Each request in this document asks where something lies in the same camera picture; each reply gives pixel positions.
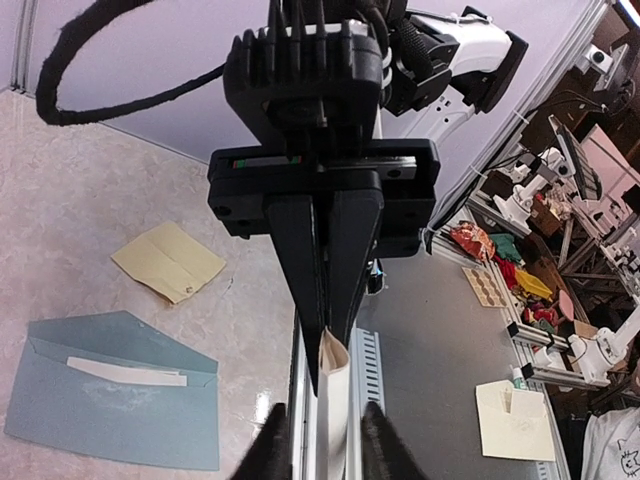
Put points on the folded yellow paper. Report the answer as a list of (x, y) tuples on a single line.
[(169, 261)]

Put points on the brown sticker sheet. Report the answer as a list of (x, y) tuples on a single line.
[(485, 288)]

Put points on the lined letter paper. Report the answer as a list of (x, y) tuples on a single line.
[(332, 407)]

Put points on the white slotted cable duct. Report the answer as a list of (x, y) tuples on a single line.
[(366, 384)]

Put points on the cream envelope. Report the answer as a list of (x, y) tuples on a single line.
[(514, 423)]

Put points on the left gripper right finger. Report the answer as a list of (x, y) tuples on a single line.
[(384, 454)]

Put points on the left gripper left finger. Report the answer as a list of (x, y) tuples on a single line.
[(268, 457)]

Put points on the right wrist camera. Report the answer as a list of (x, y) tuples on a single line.
[(312, 90)]

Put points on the left aluminium corner post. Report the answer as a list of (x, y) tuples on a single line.
[(20, 65)]

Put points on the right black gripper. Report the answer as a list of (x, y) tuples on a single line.
[(397, 175)]

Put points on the blue envelope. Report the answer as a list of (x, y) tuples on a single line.
[(113, 387)]

